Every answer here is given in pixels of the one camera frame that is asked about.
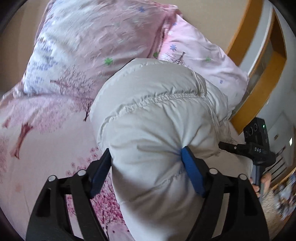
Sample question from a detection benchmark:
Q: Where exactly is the beige puffer jacket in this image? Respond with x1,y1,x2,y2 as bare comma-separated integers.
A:
90,58,253,240

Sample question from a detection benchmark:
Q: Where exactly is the person right hand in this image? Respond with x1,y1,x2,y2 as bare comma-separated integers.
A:
249,172,272,197

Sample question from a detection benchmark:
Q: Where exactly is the pink floral bed sheet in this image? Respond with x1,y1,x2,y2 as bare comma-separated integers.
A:
0,87,132,241

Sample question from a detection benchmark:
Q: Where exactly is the right floral pink pillow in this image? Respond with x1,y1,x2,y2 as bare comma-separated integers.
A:
157,15,249,113

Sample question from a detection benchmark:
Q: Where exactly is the floral pink pillow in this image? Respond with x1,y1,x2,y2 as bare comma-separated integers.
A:
22,1,178,98
157,15,249,113

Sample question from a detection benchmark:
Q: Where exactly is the left floral pink pillow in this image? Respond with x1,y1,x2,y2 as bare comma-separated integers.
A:
22,1,178,98

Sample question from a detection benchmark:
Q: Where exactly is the wooden glass door frame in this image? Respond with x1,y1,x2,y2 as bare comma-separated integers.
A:
227,1,287,134

